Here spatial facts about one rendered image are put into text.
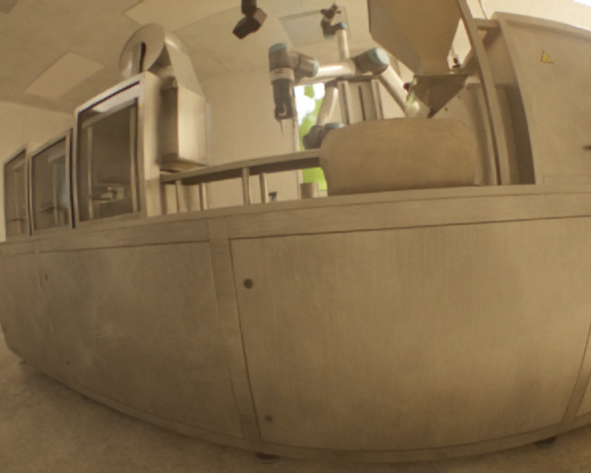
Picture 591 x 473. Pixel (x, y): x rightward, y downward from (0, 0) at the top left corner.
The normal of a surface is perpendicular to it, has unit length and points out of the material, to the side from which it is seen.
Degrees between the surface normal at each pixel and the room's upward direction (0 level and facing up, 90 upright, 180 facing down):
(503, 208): 90
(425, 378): 90
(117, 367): 90
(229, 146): 90
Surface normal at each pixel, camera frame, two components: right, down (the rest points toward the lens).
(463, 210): -0.25, 0.11
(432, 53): -0.19, 0.50
